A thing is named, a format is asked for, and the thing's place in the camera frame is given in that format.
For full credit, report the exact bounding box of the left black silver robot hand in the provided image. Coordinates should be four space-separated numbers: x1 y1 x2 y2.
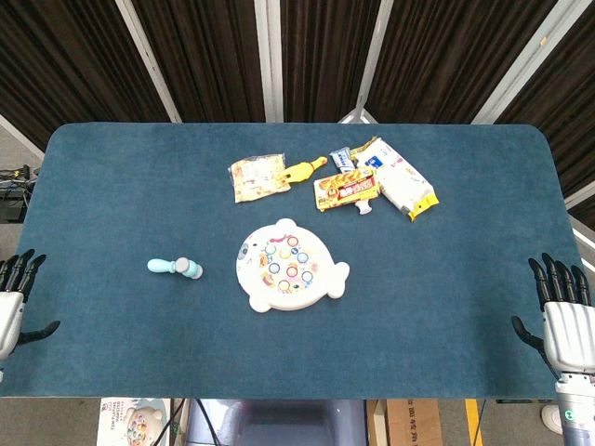
0 249 61 368

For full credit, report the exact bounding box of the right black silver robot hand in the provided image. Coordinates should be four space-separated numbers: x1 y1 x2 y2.
510 252 595 385

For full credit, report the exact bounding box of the light blue toy hammer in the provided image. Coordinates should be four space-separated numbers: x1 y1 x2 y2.
147 256 205 281

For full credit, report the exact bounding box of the toy box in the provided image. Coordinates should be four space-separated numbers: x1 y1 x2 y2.
96 398 172 446

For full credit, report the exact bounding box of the white fish-shaped toy board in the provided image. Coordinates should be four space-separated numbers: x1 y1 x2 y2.
235 217 350 313

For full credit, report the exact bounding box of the white shoe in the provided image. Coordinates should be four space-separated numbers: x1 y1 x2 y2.
540 404 564 436

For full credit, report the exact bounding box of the blue felt table cover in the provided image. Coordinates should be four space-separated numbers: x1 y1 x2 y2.
0 122 595 400

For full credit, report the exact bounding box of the brown cardboard box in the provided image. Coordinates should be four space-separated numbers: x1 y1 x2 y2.
366 399 443 446

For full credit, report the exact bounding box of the white wipes pack yellow end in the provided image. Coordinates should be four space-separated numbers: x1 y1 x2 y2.
350 136 441 222

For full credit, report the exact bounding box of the yellow red snack box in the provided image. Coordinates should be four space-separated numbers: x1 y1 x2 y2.
313 167 382 213

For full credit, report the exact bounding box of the clear yellow snack bag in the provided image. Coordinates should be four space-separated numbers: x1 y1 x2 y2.
227 154 288 204

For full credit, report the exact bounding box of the small blue white packet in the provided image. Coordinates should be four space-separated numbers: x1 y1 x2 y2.
329 147 357 174

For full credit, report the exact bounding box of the blue-grey robot torso base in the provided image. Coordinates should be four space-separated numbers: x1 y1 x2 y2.
185 398 368 446

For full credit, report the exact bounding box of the yellow rubber chicken toy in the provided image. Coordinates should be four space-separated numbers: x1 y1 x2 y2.
277 156 329 185

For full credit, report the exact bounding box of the dark brown curtain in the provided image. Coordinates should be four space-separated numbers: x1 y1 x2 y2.
0 0 595 231

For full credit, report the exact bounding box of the black electronics with cables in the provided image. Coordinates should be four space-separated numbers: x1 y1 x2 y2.
0 164 39 225

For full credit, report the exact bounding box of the black floor cable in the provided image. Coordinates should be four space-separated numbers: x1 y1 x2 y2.
155 398 188 446
194 398 220 446

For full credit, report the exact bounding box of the white frame post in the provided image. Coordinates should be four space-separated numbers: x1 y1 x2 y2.
114 0 182 124
253 0 284 124
471 0 585 125
337 0 396 125

